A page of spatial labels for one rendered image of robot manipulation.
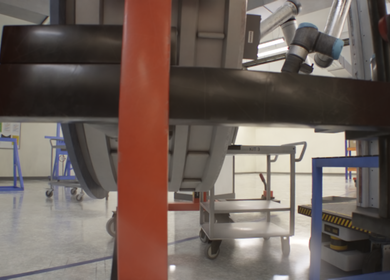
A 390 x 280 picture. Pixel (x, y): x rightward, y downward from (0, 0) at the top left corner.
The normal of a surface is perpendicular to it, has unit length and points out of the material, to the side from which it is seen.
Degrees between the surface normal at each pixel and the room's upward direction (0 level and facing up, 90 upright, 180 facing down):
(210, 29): 111
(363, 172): 90
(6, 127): 90
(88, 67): 90
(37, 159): 90
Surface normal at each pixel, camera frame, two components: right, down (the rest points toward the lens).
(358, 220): -0.99, -0.01
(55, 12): 0.11, 0.27
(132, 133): 0.13, -0.07
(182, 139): 0.08, 0.68
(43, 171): 0.73, -0.04
